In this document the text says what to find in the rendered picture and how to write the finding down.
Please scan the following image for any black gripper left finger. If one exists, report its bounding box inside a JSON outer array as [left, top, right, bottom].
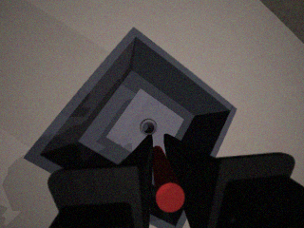
[[47, 135, 153, 228]]

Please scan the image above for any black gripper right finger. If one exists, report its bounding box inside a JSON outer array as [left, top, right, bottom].
[[163, 134, 295, 228]]

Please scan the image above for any dark red peg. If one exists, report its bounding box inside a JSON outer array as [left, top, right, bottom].
[[153, 146, 184, 213]]

